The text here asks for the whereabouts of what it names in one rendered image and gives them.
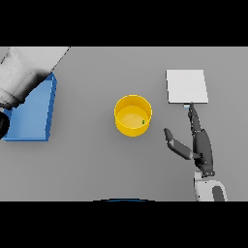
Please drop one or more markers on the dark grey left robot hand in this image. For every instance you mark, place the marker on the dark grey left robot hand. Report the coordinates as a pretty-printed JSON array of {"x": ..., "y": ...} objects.
[{"x": 3, "y": 126}]

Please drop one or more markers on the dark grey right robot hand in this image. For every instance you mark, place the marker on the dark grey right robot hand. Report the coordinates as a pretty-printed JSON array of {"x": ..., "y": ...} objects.
[{"x": 202, "y": 145}]

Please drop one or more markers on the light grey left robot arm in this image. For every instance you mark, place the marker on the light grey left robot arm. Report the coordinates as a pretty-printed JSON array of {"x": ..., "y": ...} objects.
[{"x": 22, "y": 69}]

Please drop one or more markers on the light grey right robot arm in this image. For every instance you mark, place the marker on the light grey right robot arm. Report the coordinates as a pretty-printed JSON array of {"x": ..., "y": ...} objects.
[{"x": 204, "y": 190}]

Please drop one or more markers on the pale square measuring scale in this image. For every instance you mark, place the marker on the pale square measuring scale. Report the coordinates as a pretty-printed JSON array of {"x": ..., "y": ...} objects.
[{"x": 186, "y": 85}]

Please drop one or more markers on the yellow bowl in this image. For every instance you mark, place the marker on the yellow bowl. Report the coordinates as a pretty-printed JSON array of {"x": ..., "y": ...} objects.
[{"x": 132, "y": 127}]

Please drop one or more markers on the blue tray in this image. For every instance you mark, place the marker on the blue tray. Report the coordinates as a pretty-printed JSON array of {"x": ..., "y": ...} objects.
[{"x": 30, "y": 119}]

